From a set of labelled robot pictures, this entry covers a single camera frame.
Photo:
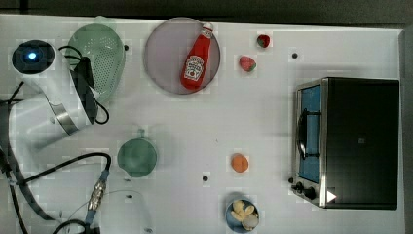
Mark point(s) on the orange toy fruit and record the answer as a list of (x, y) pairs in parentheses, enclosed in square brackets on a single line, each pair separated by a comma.
[(239, 163)]

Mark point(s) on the pale green plastic strainer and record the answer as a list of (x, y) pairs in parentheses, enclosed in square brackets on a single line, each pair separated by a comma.
[(101, 44)]

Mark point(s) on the grey round plate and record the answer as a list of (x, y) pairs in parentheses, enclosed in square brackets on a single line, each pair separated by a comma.
[(167, 48)]

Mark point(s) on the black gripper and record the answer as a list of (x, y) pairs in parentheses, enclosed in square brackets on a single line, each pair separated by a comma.
[(82, 77)]

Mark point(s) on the green cup with handle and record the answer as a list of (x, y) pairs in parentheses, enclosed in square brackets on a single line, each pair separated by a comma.
[(138, 156)]

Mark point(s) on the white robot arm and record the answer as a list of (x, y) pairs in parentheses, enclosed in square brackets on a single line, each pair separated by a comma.
[(64, 103)]

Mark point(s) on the blue bowl with food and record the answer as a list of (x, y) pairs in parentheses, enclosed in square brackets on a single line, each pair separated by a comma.
[(242, 216)]

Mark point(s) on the silver toaster oven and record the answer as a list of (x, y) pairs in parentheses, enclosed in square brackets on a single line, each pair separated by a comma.
[(346, 143)]

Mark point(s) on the red plush strawberry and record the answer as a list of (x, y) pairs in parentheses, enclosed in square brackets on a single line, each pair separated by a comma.
[(247, 64)]

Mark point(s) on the red plush ketchup bottle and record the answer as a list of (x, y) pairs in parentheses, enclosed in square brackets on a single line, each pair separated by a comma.
[(195, 65)]

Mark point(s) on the small dark red strawberry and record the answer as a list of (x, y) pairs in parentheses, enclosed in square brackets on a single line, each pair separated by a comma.
[(263, 40)]

